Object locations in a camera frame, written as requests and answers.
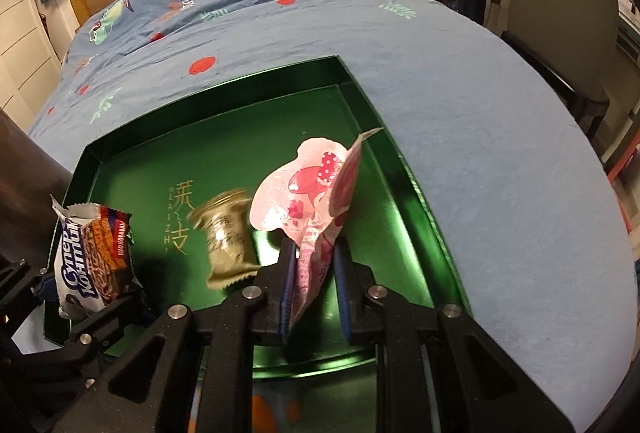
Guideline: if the white brown cookie packet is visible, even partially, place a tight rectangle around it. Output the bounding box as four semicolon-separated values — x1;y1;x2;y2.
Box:
52;201;139;320

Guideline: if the gold candy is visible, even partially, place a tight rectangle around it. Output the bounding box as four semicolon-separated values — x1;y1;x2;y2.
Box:
188;188;260;290

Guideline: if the pink cartoon shaped packet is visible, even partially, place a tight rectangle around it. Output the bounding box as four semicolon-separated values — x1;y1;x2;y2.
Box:
250;128;381;326

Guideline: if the blue patterned bedspread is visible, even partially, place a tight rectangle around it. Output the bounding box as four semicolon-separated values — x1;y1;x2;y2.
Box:
29;0;637;431

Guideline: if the black electric kettle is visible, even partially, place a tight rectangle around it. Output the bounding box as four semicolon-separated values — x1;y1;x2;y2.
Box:
0;114;72;267

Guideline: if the green tray box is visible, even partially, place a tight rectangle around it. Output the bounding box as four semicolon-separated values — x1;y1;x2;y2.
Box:
41;55;472;380

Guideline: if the white wardrobe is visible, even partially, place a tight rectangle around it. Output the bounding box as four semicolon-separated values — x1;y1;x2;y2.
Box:
0;0;61;131

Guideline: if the grey desk chair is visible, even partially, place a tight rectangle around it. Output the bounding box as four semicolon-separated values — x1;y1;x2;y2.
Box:
502;0;618;140

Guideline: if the white study desk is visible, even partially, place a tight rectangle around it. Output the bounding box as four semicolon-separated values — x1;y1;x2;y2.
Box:
485;0;639;169

